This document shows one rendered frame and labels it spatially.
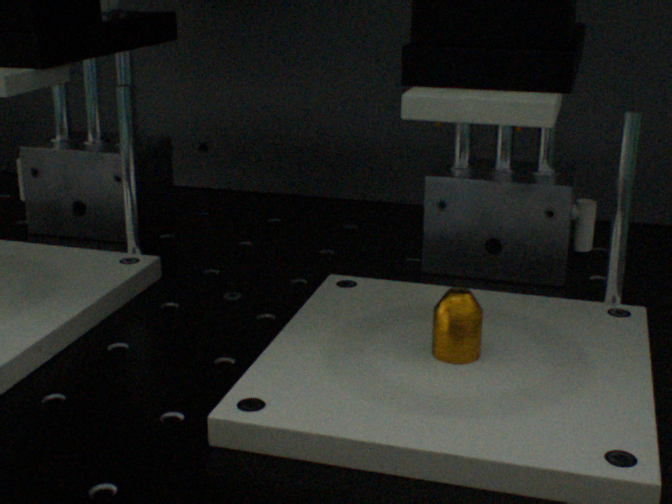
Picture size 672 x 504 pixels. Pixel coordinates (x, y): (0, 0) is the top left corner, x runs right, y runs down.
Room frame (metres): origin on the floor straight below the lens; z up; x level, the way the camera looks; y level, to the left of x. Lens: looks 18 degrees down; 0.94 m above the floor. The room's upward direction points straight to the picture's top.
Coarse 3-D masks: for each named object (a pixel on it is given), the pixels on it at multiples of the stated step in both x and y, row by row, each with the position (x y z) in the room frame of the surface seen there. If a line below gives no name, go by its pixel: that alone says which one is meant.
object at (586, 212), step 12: (576, 204) 0.45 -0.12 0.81; (588, 204) 0.44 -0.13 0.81; (576, 216) 0.45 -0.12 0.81; (588, 216) 0.44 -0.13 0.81; (576, 228) 0.45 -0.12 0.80; (588, 228) 0.44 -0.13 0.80; (576, 240) 0.45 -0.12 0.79; (588, 240) 0.44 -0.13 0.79; (576, 252) 0.45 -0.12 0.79; (588, 252) 0.45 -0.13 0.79
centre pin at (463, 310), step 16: (464, 288) 0.33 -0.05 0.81; (448, 304) 0.33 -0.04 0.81; (464, 304) 0.32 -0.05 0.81; (448, 320) 0.32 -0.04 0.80; (464, 320) 0.32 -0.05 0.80; (480, 320) 0.33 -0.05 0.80; (432, 336) 0.33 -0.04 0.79; (448, 336) 0.32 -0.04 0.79; (464, 336) 0.32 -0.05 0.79; (480, 336) 0.33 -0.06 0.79; (432, 352) 0.33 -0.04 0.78; (448, 352) 0.32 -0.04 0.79; (464, 352) 0.32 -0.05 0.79; (480, 352) 0.33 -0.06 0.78
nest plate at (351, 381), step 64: (320, 320) 0.36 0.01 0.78; (384, 320) 0.36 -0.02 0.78; (512, 320) 0.37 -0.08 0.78; (576, 320) 0.37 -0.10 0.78; (640, 320) 0.37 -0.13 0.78; (256, 384) 0.30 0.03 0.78; (320, 384) 0.30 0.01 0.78; (384, 384) 0.30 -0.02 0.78; (448, 384) 0.30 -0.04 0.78; (512, 384) 0.30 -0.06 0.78; (576, 384) 0.30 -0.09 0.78; (640, 384) 0.31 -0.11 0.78; (256, 448) 0.27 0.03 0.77; (320, 448) 0.27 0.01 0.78; (384, 448) 0.26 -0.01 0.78; (448, 448) 0.26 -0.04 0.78; (512, 448) 0.26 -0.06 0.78; (576, 448) 0.26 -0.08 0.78; (640, 448) 0.26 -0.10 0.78
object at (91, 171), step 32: (32, 160) 0.52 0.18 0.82; (64, 160) 0.51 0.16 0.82; (96, 160) 0.51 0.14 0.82; (160, 160) 0.53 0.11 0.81; (32, 192) 0.52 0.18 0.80; (64, 192) 0.52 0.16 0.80; (96, 192) 0.51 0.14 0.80; (160, 192) 0.53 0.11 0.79; (32, 224) 0.52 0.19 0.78; (64, 224) 0.52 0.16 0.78; (96, 224) 0.51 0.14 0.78; (160, 224) 0.53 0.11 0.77
